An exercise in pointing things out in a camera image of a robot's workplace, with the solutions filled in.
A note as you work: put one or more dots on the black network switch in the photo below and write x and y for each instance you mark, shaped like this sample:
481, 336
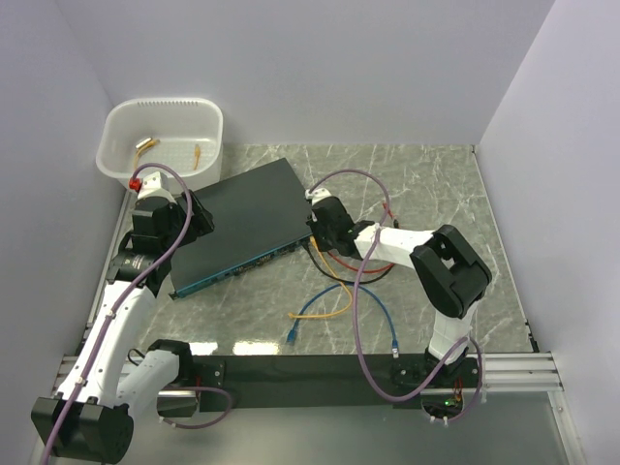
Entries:
258, 215

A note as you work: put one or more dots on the white plastic tub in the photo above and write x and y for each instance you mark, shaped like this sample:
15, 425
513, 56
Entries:
163, 131

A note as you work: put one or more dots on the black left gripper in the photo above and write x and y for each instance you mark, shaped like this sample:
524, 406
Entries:
201, 222

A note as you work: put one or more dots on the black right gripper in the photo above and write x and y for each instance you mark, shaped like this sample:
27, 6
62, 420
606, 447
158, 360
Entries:
315, 225

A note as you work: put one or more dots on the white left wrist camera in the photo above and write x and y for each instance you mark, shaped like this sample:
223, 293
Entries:
154, 185

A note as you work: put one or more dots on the aluminium rail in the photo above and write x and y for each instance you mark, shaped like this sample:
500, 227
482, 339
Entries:
523, 370

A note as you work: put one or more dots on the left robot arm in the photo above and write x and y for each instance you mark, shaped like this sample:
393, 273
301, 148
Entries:
92, 414

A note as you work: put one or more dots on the small orange plug in tub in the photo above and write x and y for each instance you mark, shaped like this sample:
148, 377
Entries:
197, 156

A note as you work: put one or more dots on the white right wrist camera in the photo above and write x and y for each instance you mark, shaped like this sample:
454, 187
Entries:
317, 195

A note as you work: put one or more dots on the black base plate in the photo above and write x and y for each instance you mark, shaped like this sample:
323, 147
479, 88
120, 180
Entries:
309, 381

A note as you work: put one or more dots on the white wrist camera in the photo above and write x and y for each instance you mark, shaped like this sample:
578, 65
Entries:
317, 195
154, 185

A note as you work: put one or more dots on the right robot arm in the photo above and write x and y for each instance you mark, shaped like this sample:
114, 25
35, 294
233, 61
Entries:
453, 275

